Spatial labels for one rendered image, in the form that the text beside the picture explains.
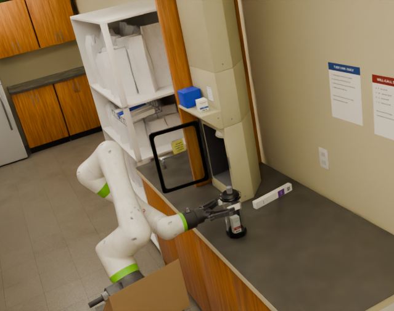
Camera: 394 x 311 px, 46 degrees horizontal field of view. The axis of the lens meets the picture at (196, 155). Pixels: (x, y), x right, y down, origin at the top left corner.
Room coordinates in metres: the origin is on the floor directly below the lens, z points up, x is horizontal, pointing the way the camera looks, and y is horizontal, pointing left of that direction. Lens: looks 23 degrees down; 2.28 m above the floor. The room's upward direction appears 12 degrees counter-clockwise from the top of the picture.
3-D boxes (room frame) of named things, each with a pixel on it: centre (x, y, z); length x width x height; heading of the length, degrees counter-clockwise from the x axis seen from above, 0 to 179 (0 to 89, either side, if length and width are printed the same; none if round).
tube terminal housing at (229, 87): (2.54, -0.23, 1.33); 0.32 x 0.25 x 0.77; 21
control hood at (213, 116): (2.48, -0.06, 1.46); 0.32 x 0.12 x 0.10; 21
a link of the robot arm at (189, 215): (1.97, 0.10, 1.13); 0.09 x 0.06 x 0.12; 20
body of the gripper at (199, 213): (2.00, 0.03, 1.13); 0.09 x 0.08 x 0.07; 110
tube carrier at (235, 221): (2.05, -0.12, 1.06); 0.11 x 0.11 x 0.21
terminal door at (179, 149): (2.60, 0.10, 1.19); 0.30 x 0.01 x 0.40; 103
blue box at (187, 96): (2.56, -0.03, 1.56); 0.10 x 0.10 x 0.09; 21
